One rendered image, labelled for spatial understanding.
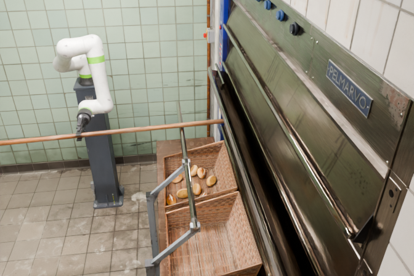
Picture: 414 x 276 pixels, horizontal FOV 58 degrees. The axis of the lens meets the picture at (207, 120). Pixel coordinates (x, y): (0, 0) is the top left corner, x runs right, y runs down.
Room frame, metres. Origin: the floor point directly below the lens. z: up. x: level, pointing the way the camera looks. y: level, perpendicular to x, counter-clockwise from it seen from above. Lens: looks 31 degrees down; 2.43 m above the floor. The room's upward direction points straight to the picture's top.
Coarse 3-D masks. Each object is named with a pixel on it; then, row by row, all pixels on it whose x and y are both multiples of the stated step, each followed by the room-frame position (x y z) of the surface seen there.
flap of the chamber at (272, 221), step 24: (216, 96) 1.99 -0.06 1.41; (240, 120) 1.73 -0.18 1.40; (240, 144) 1.48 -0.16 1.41; (240, 168) 1.31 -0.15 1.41; (264, 168) 1.31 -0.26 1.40; (264, 192) 1.15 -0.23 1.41; (288, 216) 1.03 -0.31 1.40; (264, 240) 0.90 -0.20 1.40; (288, 240) 0.90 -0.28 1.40; (288, 264) 0.80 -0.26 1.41
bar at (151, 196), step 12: (180, 108) 2.28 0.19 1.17; (180, 120) 2.11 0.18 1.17; (180, 132) 1.97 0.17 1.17; (180, 168) 1.67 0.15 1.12; (168, 180) 1.65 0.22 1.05; (156, 192) 1.64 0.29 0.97; (192, 192) 1.41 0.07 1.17; (192, 204) 1.33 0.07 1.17; (192, 216) 1.25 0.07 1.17; (192, 228) 1.18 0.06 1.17; (156, 240) 1.63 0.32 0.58; (180, 240) 1.18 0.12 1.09; (156, 252) 1.63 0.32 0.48; (168, 252) 1.17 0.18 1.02; (156, 264) 1.17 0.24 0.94
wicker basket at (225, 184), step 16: (208, 144) 2.35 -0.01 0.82; (224, 144) 2.30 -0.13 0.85; (176, 160) 2.31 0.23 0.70; (192, 160) 2.33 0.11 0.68; (208, 160) 2.34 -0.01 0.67; (224, 160) 2.19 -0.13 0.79; (192, 176) 2.25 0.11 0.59; (208, 176) 2.25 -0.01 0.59; (224, 176) 2.08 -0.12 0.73; (176, 192) 2.07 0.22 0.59; (208, 192) 2.07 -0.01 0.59; (224, 192) 1.81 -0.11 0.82; (176, 208) 1.78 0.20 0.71
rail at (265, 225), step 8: (216, 88) 2.05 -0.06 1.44; (224, 104) 1.85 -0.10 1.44; (224, 112) 1.75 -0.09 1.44; (232, 128) 1.59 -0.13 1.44; (232, 136) 1.52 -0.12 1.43; (240, 152) 1.38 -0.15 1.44; (240, 160) 1.33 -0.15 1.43; (248, 176) 1.21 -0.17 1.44; (248, 184) 1.17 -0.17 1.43; (256, 192) 1.12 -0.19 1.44; (256, 200) 1.07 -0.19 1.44; (256, 208) 1.04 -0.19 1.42; (264, 216) 0.99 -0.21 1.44; (264, 224) 0.95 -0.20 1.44; (272, 240) 0.88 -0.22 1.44; (272, 248) 0.84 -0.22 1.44; (280, 256) 0.81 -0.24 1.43; (280, 264) 0.78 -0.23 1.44; (280, 272) 0.75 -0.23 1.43
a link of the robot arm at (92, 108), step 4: (84, 100) 2.28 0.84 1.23; (88, 100) 2.28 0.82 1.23; (92, 100) 2.28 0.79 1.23; (80, 104) 2.25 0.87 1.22; (84, 104) 2.24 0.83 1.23; (88, 104) 2.24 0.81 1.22; (92, 104) 2.25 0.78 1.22; (80, 108) 2.19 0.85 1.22; (88, 108) 2.20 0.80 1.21; (92, 108) 2.23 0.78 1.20; (92, 112) 2.22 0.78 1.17; (96, 112) 2.24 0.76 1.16
